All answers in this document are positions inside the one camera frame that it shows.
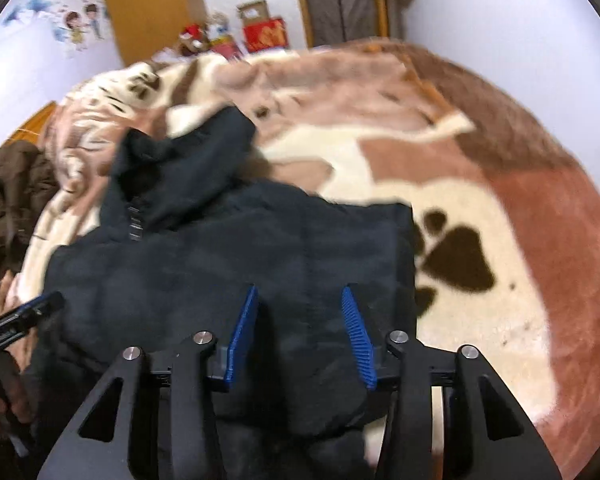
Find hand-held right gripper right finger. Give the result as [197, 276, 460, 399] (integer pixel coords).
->
[341, 284, 563, 480]

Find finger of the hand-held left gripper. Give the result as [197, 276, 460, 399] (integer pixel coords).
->
[0, 291, 66, 358]

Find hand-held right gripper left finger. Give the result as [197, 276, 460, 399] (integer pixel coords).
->
[37, 284, 259, 480]

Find black quilted jacket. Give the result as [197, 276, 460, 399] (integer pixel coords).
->
[30, 107, 421, 480]

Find brown padded jacket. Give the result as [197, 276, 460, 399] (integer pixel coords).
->
[0, 140, 61, 291]

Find brown paw print blanket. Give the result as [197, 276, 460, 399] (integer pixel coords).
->
[0, 40, 600, 480]

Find wooden bed headboard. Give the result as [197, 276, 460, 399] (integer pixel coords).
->
[5, 102, 57, 147]

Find plush toy with santa hat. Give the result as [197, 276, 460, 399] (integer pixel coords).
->
[179, 24, 211, 57]

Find red gift box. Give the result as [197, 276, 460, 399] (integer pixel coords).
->
[242, 17, 287, 53]

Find white packet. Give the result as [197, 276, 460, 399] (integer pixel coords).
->
[207, 12, 232, 43]

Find cardboard box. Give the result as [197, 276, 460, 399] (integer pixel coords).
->
[236, 0, 271, 24]

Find wooden wardrobe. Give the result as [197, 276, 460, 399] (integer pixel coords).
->
[99, 0, 211, 68]

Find grey fabric wardrobe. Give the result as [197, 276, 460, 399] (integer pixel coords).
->
[300, 0, 381, 47]

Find cartoon wall sticker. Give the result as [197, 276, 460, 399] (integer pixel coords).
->
[2, 0, 111, 53]

